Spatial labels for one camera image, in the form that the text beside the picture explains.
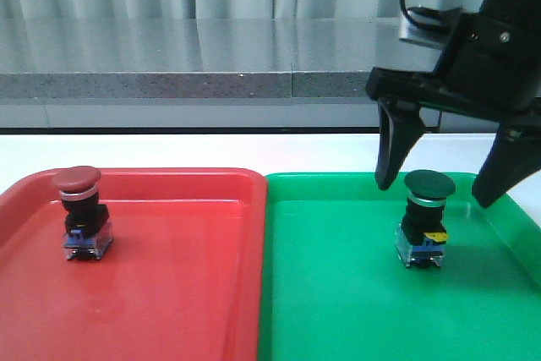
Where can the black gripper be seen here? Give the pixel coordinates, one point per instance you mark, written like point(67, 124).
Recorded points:
point(487, 73)

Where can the green mushroom push button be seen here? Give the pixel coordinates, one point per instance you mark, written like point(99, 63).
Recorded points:
point(421, 236)

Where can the red mushroom push button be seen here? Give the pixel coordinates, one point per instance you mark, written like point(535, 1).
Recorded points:
point(88, 229)

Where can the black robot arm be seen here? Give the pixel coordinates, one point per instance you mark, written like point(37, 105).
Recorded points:
point(489, 69)

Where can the green plastic tray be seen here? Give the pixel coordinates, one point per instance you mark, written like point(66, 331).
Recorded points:
point(334, 287)

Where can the red plastic tray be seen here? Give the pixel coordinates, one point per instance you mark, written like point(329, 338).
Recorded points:
point(180, 281)

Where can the grey granite counter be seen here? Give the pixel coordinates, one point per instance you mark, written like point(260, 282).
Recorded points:
point(148, 75)

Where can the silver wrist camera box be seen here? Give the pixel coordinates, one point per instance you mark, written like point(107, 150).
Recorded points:
point(409, 33)

